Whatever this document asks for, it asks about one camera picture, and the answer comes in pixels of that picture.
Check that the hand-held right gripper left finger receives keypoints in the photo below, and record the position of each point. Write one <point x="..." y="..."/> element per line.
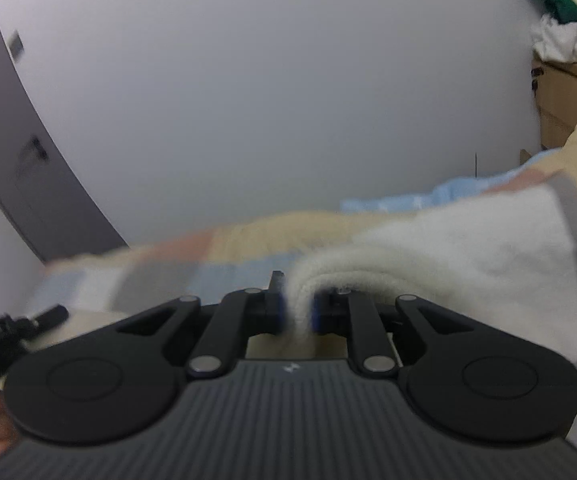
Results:
<point x="274" y="312"/>

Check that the white crumpled cloth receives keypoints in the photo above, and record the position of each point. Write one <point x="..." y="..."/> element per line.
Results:
<point x="563" y="40"/>

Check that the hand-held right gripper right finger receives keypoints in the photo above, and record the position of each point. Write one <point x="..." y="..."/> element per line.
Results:
<point x="317" y="317"/>

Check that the white navy striped sweater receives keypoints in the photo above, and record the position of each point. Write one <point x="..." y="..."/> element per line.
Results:
<point x="468" y="260"/>

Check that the cardboard box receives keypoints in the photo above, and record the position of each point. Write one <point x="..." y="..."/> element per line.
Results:
<point x="563" y="100"/>

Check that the patchwork blanket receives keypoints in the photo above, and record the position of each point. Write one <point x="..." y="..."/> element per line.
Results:
<point x="248" y="240"/>

